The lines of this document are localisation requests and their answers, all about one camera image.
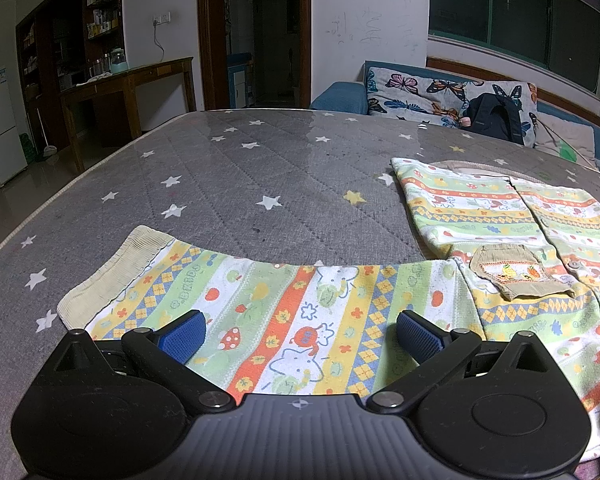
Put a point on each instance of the clear glass jar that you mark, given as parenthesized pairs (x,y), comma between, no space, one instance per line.
(98,66)

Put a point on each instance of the colourful striped child's jacket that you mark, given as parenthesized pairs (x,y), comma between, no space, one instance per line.
(280,300)

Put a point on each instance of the green-framed window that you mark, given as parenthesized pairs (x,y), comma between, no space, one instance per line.
(520,15)

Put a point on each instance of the butterfly-print cushion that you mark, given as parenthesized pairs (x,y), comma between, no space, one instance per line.
(410,91)

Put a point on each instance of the blue and white cabinet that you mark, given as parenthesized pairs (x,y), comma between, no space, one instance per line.
(240,79)

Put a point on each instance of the white wall socket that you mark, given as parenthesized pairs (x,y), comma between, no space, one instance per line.
(161,19)

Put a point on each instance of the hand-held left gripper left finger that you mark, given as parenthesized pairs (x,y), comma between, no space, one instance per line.
(182,338)

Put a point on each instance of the blue sofa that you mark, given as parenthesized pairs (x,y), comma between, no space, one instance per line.
(337,96)

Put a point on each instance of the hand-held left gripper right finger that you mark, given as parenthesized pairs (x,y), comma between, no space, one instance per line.
(420,336)

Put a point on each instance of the round beige-trimmed mat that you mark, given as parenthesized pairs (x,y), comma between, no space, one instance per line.
(460,164)

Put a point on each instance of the black backpack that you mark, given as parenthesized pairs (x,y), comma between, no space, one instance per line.
(495,116)

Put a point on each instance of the beige pillow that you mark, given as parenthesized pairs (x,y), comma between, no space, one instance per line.
(570,136)

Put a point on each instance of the grey star-print mattress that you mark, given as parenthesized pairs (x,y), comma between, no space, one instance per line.
(280,170)

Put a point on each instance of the dark wooden desk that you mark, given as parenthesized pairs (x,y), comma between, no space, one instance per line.
(130,76)

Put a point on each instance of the dark wooden shelf unit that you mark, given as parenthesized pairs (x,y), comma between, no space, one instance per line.
(70,25)

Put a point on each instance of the dark wooden door frame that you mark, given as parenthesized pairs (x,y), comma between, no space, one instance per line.
(207,35)

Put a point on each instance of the mint green jar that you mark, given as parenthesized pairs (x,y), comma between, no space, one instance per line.
(118,61)

